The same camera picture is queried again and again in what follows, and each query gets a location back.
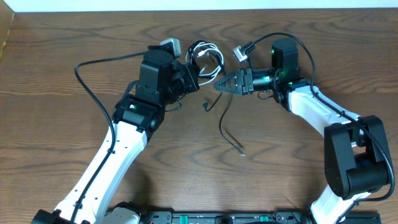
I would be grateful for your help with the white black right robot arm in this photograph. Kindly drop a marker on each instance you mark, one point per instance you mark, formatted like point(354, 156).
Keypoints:
point(357, 160)

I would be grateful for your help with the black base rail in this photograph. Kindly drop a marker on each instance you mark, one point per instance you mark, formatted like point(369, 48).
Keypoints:
point(125, 216)

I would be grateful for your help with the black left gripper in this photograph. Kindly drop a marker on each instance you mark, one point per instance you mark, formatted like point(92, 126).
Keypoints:
point(191, 78)

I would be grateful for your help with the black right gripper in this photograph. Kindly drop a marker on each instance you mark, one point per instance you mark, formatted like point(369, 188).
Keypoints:
point(246, 83)

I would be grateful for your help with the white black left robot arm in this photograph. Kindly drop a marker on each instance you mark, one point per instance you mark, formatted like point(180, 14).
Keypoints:
point(139, 113)

